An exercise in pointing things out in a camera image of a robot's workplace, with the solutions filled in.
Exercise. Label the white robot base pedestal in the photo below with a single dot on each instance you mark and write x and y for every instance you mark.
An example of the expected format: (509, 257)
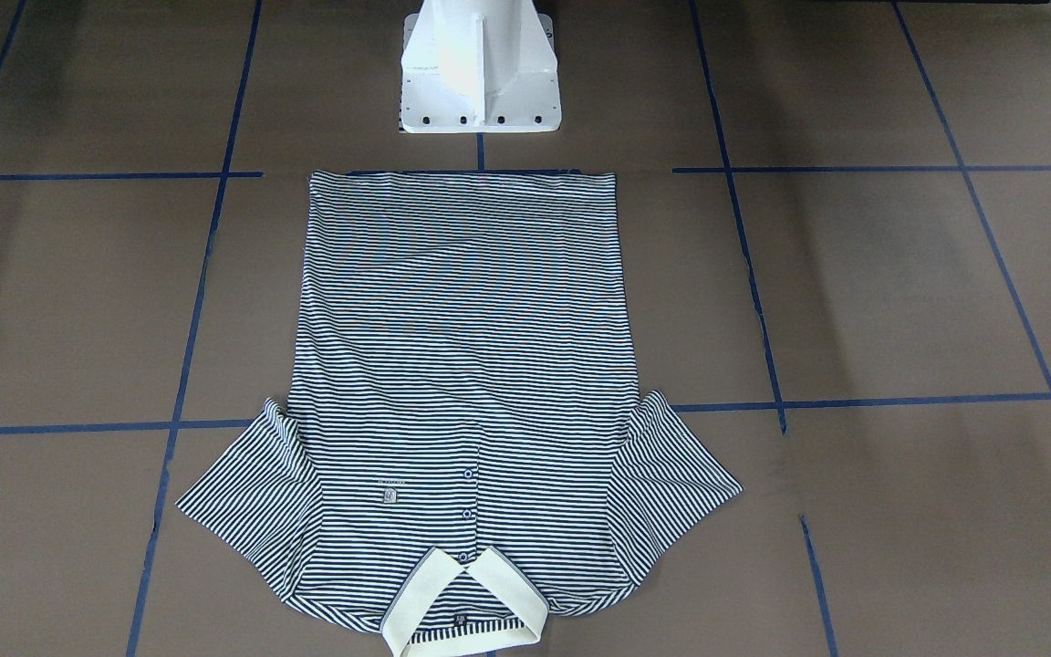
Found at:
(479, 67)

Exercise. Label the navy white striped polo shirt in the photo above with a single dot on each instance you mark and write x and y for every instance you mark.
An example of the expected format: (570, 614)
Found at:
(464, 451)

